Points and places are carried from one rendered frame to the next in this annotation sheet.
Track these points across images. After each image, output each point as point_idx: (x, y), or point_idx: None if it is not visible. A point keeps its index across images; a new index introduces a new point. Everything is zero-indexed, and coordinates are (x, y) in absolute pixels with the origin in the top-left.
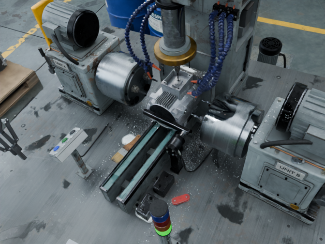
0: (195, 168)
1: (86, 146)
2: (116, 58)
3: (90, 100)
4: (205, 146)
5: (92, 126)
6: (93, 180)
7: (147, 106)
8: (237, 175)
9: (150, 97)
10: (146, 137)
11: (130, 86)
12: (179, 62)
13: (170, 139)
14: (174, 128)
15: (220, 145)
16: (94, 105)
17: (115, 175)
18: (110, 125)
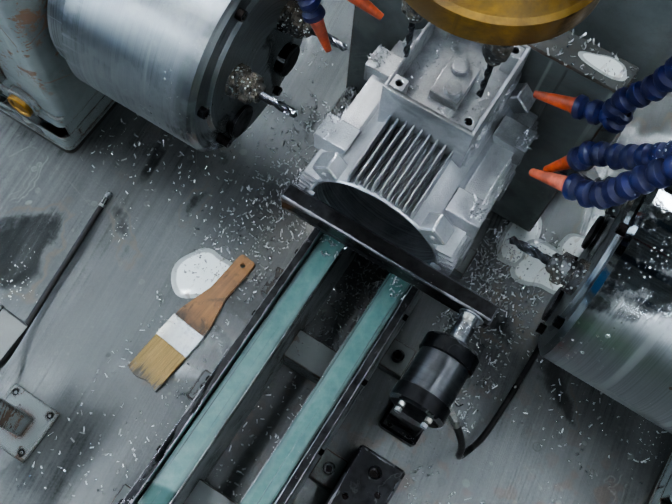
0: (478, 417)
1: (20, 303)
2: None
3: (24, 95)
4: (515, 319)
5: (38, 202)
6: (58, 465)
7: (301, 175)
8: (643, 456)
9: (318, 137)
10: (288, 302)
11: (223, 75)
12: (535, 30)
13: (396, 319)
14: (428, 291)
15: (644, 405)
16: (42, 114)
17: (162, 491)
18: (116, 204)
